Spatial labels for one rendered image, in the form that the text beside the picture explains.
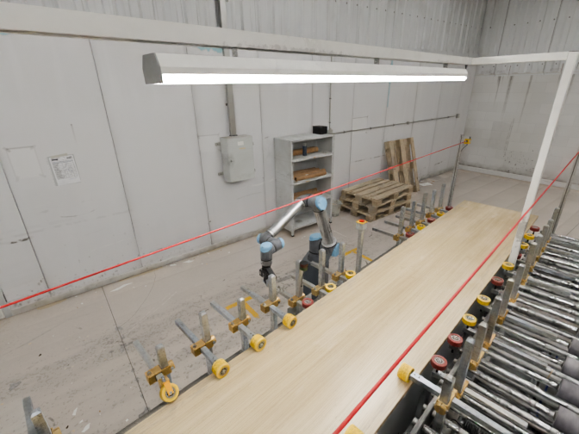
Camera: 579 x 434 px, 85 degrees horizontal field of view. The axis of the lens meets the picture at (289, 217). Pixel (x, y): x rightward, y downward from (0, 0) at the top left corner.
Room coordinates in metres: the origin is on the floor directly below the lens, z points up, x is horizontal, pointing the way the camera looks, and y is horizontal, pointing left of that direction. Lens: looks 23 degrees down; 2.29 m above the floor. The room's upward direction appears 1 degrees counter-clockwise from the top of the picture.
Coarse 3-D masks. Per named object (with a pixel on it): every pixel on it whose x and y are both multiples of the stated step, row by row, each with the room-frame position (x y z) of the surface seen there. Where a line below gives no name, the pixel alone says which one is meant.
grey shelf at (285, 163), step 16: (288, 144) 4.65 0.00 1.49; (320, 144) 5.40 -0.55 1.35; (288, 160) 4.66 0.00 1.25; (304, 160) 5.32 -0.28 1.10; (320, 160) 5.40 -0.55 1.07; (288, 176) 4.67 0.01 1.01; (288, 192) 4.67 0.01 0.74; (288, 208) 4.68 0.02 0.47; (304, 208) 5.32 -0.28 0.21; (288, 224) 4.69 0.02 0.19; (304, 224) 4.80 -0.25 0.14
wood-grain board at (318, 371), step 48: (432, 240) 2.65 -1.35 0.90; (480, 240) 2.63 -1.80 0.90; (336, 288) 1.92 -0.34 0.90; (384, 288) 1.91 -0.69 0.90; (432, 288) 1.90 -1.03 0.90; (480, 288) 1.89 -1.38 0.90; (288, 336) 1.46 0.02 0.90; (336, 336) 1.45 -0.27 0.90; (384, 336) 1.44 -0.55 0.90; (432, 336) 1.43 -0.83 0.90; (240, 384) 1.13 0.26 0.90; (288, 384) 1.13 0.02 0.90; (336, 384) 1.12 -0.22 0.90; (384, 384) 1.12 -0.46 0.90; (144, 432) 0.90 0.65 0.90; (192, 432) 0.90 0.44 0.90; (240, 432) 0.90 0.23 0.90; (288, 432) 0.89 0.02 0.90
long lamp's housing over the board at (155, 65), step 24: (144, 72) 1.04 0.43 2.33; (168, 72) 0.98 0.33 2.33; (192, 72) 1.03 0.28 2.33; (216, 72) 1.09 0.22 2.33; (240, 72) 1.15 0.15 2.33; (264, 72) 1.22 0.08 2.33; (288, 72) 1.30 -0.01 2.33; (312, 72) 1.39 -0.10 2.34; (336, 72) 1.50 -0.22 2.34; (360, 72) 1.63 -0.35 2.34; (384, 72) 1.78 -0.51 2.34; (408, 72) 1.96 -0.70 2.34; (432, 72) 2.18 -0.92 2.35; (456, 72) 2.46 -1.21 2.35
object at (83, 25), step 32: (0, 32) 0.81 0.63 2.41; (32, 32) 0.85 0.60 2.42; (64, 32) 0.84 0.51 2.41; (96, 32) 0.89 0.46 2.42; (128, 32) 0.94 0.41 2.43; (160, 32) 1.00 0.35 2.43; (192, 32) 1.07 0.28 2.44; (224, 32) 1.14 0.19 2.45; (256, 32) 1.23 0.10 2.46; (448, 64) 2.53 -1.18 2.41; (480, 64) 2.65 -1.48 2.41; (544, 160) 2.25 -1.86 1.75; (512, 256) 2.27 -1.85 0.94
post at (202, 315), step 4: (200, 312) 1.37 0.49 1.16; (204, 312) 1.37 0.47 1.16; (200, 316) 1.36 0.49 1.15; (204, 316) 1.36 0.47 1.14; (200, 320) 1.36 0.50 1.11; (204, 320) 1.36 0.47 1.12; (208, 320) 1.37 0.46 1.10; (200, 324) 1.37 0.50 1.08; (204, 324) 1.36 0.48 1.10; (208, 324) 1.37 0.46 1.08; (204, 328) 1.35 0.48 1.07; (208, 328) 1.37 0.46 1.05; (204, 332) 1.35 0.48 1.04; (208, 332) 1.36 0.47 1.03; (204, 336) 1.35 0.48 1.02; (208, 336) 1.36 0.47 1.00; (204, 340) 1.35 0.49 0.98; (208, 340) 1.36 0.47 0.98; (212, 352) 1.37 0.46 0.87; (208, 360) 1.35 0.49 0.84; (208, 364) 1.36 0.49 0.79; (208, 368) 1.36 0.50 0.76; (212, 372) 1.36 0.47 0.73
